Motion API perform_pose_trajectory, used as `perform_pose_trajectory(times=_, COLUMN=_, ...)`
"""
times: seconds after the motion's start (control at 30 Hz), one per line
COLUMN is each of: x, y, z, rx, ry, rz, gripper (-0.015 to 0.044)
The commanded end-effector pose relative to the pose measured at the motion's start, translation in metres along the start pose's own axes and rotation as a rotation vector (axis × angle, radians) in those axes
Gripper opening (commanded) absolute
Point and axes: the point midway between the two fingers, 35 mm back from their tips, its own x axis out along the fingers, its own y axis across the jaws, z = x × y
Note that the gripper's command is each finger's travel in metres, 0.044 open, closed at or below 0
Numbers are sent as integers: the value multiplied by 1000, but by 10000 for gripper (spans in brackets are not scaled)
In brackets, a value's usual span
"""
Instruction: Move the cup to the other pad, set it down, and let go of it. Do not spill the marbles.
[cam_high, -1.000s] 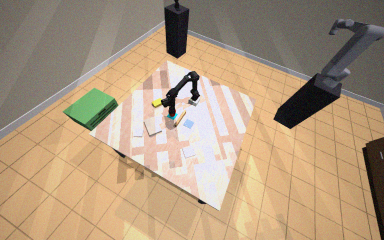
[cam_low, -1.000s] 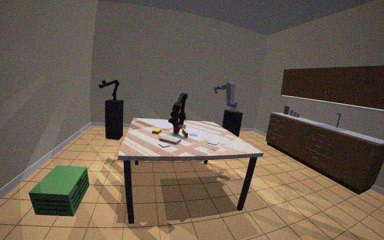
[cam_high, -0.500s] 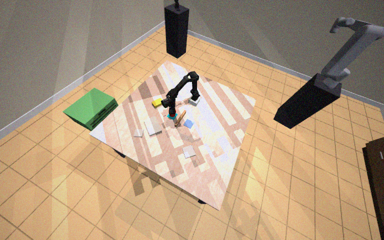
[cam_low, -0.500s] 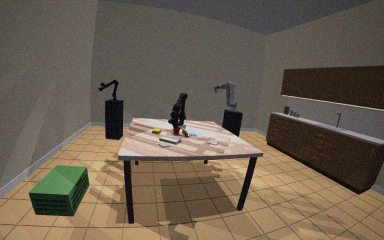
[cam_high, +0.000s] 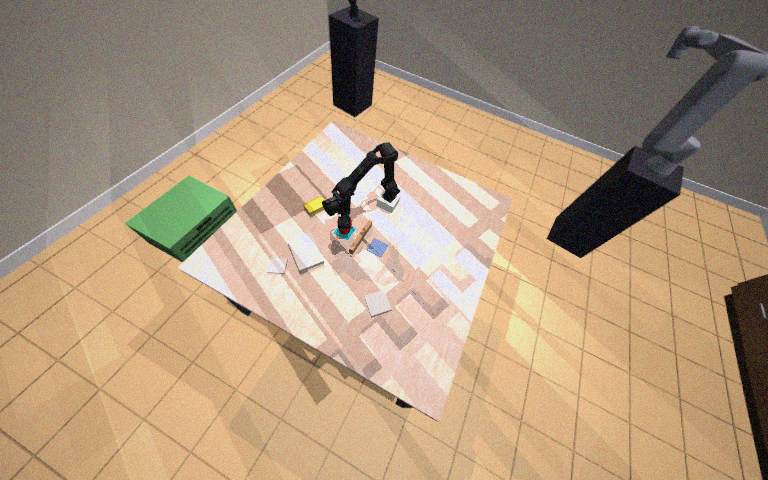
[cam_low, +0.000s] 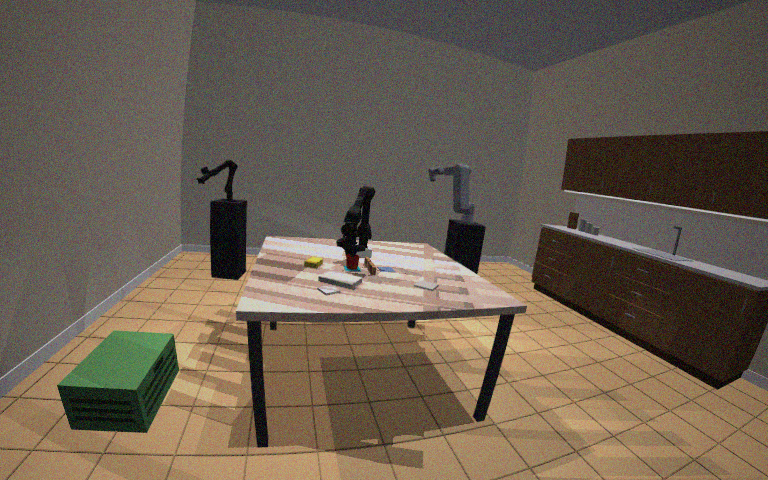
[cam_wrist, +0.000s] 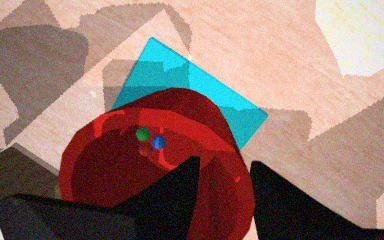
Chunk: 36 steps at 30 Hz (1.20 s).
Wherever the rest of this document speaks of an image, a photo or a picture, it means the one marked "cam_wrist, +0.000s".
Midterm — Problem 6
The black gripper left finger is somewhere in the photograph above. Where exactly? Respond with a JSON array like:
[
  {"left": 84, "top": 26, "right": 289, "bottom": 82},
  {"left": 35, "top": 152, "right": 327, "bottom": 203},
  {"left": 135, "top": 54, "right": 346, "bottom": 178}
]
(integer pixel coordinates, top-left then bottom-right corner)
[{"left": 0, "top": 156, "right": 200, "bottom": 240}]

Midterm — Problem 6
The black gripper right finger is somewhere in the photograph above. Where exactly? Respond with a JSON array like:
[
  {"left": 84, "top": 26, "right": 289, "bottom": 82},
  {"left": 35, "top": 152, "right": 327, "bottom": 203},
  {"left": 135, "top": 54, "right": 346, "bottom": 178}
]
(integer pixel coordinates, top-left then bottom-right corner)
[{"left": 249, "top": 160, "right": 384, "bottom": 240}]

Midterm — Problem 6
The green marble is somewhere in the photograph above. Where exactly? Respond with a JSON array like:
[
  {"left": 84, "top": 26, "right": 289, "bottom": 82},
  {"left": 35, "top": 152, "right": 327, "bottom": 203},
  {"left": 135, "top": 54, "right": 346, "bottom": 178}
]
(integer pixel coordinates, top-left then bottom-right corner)
[{"left": 135, "top": 127, "right": 150, "bottom": 141}]

